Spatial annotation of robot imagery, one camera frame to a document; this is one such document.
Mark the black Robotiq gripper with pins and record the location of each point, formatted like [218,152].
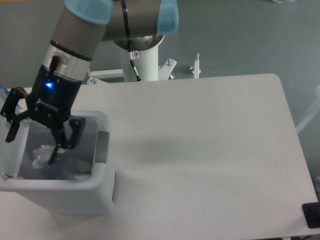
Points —
[49,104]

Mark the clear plastic water bottle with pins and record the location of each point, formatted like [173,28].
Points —
[61,169]

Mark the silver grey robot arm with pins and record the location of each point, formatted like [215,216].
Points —
[82,25]

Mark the white trash can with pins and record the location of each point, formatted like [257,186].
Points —
[79,181]

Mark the black table clamp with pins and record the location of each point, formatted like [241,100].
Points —
[311,213]

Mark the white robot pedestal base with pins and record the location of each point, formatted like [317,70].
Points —
[139,62]

